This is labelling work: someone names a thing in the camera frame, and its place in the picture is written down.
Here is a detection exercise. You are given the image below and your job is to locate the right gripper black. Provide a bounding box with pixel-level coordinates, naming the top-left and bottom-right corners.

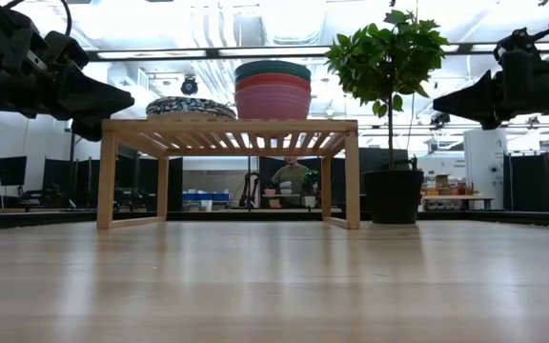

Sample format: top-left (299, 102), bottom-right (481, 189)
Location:
top-left (432, 54), bottom-right (549, 131)

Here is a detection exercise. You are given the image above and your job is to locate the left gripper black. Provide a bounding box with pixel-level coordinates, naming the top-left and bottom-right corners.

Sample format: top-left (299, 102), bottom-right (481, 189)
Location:
top-left (10, 61), bottom-right (135, 143)

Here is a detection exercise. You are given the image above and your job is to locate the pink plastic bowl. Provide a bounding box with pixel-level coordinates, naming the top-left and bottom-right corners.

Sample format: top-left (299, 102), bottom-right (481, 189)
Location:
top-left (234, 85), bottom-right (313, 120)

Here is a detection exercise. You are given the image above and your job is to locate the red plastic bowl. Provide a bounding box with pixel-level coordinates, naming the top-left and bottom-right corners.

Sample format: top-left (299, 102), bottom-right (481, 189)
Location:
top-left (234, 73), bottom-right (313, 92)

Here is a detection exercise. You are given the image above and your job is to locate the green plastic bowl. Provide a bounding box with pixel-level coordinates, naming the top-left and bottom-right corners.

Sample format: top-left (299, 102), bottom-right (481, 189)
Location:
top-left (234, 67), bottom-right (313, 81)

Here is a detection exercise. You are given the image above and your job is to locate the slatted wooden shelf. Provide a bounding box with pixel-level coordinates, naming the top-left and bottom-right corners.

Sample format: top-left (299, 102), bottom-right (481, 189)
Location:
top-left (96, 118), bottom-right (361, 231)

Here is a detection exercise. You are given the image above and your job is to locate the black ceiling spotlight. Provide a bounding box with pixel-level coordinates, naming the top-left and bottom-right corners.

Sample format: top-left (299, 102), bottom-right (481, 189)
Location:
top-left (429, 111), bottom-right (451, 129)
top-left (180, 74), bottom-right (200, 97)

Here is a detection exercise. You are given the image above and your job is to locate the white cabinet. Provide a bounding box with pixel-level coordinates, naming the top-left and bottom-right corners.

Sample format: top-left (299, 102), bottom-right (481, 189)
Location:
top-left (463, 128), bottom-right (510, 211)

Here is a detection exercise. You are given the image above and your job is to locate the small tree in black pot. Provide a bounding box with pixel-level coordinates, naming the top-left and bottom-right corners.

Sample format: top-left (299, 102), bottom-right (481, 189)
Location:
top-left (324, 9), bottom-right (451, 225)

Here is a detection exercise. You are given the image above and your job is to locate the cluttered background table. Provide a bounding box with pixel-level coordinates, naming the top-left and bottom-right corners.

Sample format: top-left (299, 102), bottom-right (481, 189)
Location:
top-left (421, 173), bottom-right (495, 212)

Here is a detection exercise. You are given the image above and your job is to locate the black partition panel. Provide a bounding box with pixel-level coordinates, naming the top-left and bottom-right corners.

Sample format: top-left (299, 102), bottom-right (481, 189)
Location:
top-left (502, 151), bottom-right (549, 213)

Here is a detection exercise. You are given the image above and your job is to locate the black computer monitor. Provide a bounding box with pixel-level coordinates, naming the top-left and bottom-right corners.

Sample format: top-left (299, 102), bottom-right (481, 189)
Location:
top-left (0, 155), bottom-right (29, 188)

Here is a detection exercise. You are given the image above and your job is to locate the row of blue bins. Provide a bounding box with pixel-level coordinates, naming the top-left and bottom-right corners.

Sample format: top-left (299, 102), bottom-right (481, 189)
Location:
top-left (182, 192), bottom-right (232, 202)

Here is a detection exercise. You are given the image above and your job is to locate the small plant in white pot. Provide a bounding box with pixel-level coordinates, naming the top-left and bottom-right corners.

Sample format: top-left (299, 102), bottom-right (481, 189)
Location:
top-left (301, 169), bottom-right (321, 210)

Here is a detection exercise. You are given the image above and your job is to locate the person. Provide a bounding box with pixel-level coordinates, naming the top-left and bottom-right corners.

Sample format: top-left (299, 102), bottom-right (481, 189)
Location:
top-left (271, 155), bottom-right (310, 207)

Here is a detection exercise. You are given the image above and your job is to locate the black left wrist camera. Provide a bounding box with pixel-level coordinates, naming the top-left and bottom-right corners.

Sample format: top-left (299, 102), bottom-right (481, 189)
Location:
top-left (44, 30), bottom-right (91, 71)

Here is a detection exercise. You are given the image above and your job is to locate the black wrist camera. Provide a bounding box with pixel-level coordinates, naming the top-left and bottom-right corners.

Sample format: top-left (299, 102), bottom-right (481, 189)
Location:
top-left (44, 30), bottom-right (91, 71)
top-left (493, 27), bottom-right (542, 57)

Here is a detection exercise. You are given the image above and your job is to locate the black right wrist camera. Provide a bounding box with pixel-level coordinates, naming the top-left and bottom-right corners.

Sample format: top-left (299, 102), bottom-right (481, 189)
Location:
top-left (493, 27), bottom-right (542, 57)

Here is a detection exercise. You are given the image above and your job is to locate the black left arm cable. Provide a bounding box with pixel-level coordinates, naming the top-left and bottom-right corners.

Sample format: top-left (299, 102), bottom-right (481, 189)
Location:
top-left (2, 0), bottom-right (73, 37)

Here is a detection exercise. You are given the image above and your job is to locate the black aluminium table frame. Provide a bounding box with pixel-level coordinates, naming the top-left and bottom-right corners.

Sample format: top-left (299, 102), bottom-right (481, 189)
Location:
top-left (0, 209), bottom-right (549, 233)

